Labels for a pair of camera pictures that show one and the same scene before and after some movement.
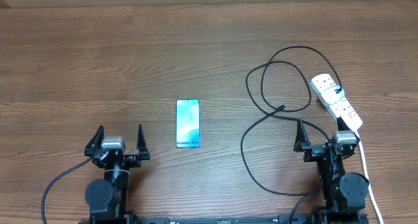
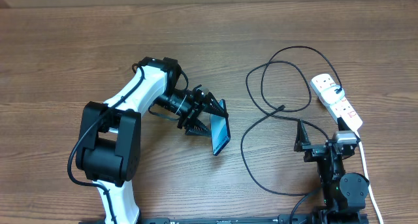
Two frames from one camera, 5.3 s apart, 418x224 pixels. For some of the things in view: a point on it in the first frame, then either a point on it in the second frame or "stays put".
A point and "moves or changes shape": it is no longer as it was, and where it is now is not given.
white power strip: x=341 y=108 stays put
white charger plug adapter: x=329 y=96 stays put
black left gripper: x=134 y=160 to x=195 y=109
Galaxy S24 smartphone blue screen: x=188 y=123 moves or changes shape
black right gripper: x=313 y=150 stays put
